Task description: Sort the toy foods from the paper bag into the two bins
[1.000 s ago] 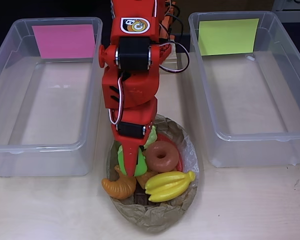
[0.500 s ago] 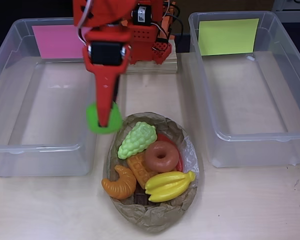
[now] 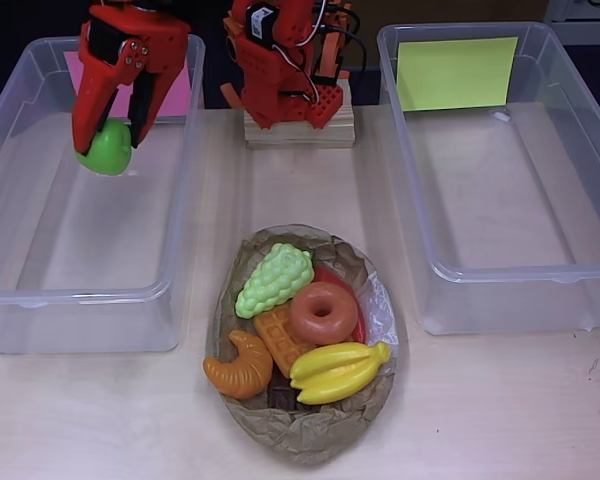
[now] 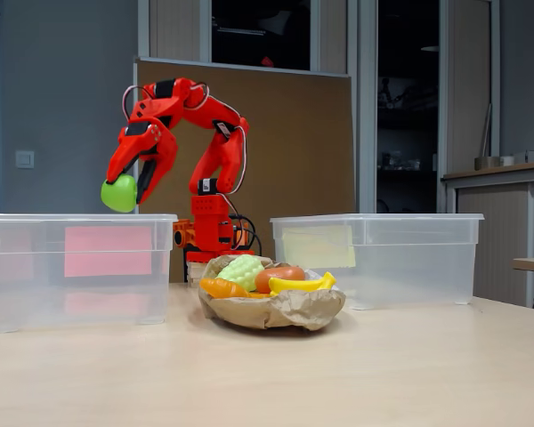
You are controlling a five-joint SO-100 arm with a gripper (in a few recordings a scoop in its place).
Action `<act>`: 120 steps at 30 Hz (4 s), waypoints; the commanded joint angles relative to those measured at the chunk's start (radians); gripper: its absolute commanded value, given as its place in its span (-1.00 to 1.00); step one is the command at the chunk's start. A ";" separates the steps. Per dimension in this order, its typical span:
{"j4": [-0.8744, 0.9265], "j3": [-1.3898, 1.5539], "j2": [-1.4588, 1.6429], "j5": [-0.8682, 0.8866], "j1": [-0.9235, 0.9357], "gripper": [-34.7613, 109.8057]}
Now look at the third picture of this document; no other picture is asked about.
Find green toy apple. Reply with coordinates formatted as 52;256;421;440
74;118;134;177

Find light green toy grapes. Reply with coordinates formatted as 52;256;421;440
235;242;316;320

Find brown toy donut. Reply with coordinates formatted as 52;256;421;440
288;280;360;345

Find orange toy croissant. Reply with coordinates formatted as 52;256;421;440
202;329;275;400

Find yellow toy banana bunch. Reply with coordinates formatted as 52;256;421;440
289;341;394;406

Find pink paper label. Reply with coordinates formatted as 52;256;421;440
63;49;191;119

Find clear plastic bin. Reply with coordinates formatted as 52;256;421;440
0;33;206;355
377;21;600;336

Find yellow-green paper label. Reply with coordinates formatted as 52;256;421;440
396;36;520;112

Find orange table clamp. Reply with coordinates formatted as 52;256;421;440
314;29;350;87
219;13;246;109

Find wooden base block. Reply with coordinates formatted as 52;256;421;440
244;82;356;150

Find red toy chili pepper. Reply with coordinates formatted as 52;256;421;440
313;264;369;344

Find orange toy waffle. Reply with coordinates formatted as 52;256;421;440
253;304;319;379

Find clear plastic wrap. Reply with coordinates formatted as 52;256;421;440
359;272;399;351

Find brown toy chocolate bar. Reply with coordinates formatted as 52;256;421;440
268;382;321;414

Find crumpled brown paper bag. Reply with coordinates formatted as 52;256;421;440
203;223;411;467

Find white furniture piece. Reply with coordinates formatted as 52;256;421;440
544;0;600;47

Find black power cable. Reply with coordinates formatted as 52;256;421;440
339;27;370;74

